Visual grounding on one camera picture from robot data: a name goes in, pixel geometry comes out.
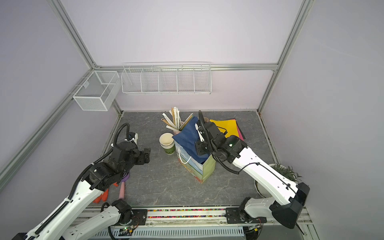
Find potted green plant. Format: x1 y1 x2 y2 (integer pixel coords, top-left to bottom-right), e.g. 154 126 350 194
255 164 301 198

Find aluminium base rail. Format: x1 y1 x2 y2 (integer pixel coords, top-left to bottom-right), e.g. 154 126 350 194
56 204 319 240

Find green wrapped straw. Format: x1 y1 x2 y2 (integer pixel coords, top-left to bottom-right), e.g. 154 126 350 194
179 114 194 131

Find stack of paper cups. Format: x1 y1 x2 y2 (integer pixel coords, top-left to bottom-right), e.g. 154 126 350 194
159 133 176 155

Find red white glove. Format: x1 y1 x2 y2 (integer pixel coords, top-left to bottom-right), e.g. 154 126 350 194
93 190 109 204

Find illustrated paper bag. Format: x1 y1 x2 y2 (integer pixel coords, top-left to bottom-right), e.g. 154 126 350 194
175 142 216 184

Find white wrapped straw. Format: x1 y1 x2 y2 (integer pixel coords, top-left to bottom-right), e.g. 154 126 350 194
171 107 180 130

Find small white mesh basket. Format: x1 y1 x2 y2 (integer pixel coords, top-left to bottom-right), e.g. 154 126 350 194
73 71 122 112

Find purple pink garden trowel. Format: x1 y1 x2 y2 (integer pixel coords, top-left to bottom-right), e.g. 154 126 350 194
119 172 130 200

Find brown wrapped straw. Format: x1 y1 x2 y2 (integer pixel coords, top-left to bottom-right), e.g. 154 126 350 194
162 118 178 131

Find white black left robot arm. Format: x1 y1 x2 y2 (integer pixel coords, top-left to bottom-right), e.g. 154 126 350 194
14 123 151 240

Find long white wire shelf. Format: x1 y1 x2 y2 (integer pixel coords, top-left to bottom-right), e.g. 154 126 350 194
121 62 212 95

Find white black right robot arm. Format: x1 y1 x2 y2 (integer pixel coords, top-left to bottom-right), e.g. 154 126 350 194
195 111 310 229

